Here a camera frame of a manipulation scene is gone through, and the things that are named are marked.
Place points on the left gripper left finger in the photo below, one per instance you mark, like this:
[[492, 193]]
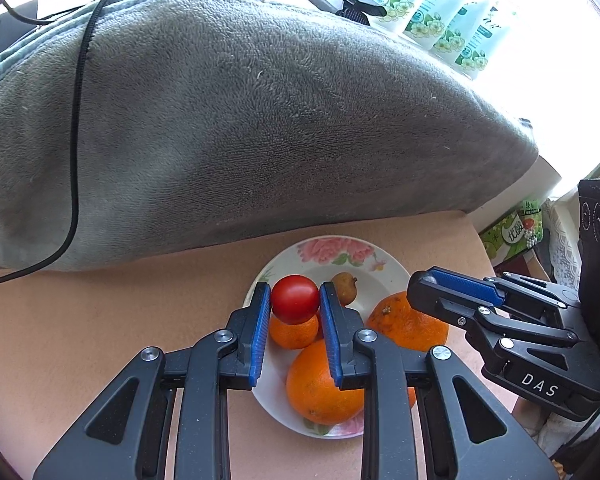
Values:
[[124, 433]]

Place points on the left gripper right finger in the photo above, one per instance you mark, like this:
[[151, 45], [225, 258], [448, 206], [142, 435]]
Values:
[[465, 430]]

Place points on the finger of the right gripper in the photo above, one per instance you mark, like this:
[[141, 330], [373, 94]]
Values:
[[455, 304], [470, 284]]

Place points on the bumpy large orange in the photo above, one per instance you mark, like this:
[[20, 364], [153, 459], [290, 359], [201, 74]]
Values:
[[395, 318]]

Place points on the small mandarin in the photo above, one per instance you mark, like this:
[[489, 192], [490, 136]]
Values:
[[293, 336], [411, 396]]

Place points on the brown longan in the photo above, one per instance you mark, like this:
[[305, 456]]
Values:
[[345, 285]]

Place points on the round red cherry tomato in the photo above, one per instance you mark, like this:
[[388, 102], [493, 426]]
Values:
[[294, 299]]

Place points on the smooth large orange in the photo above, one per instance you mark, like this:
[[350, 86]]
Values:
[[312, 392]]

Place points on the white gloved right hand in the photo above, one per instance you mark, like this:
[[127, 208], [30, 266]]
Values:
[[551, 431]]

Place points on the floral white ceramic plate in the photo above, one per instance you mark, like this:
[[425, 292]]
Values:
[[319, 259]]

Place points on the green printed carton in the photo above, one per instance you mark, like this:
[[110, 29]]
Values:
[[515, 233]]

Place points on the pink table cloth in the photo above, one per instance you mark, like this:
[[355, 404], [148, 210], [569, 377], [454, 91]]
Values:
[[64, 336]]

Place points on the grey plush cushion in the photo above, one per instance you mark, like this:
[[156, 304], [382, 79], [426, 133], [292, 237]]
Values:
[[145, 127]]

